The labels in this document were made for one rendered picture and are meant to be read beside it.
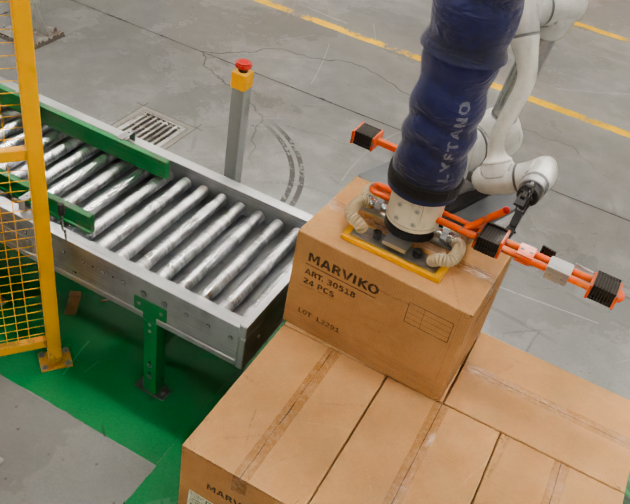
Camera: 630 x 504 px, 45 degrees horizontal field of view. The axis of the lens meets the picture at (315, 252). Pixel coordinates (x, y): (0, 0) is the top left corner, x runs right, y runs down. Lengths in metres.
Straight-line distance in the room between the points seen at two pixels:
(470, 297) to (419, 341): 0.22
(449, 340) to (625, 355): 1.67
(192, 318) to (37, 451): 0.76
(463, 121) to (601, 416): 1.15
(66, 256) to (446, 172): 1.43
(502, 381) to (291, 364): 0.72
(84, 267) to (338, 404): 1.06
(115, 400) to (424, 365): 1.25
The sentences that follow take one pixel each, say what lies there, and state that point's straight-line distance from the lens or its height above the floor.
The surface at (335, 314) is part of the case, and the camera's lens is 2.49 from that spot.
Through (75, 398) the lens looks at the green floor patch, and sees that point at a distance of 3.09.
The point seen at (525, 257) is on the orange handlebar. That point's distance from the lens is 2.29.
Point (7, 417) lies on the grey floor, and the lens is 3.07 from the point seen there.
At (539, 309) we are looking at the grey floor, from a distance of 3.89.
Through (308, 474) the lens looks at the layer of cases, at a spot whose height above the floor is 0.54.
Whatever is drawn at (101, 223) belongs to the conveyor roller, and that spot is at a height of 0.54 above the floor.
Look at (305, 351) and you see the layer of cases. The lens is 2.55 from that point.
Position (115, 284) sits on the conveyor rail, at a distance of 2.79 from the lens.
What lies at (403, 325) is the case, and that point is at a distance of 2.38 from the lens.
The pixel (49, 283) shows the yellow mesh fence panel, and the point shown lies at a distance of 2.89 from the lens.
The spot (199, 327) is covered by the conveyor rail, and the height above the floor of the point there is 0.50.
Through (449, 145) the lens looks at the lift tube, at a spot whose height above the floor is 1.36.
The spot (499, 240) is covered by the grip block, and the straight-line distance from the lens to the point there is 2.31.
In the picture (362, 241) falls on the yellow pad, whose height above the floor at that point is 0.96.
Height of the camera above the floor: 2.40
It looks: 39 degrees down
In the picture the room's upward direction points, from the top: 11 degrees clockwise
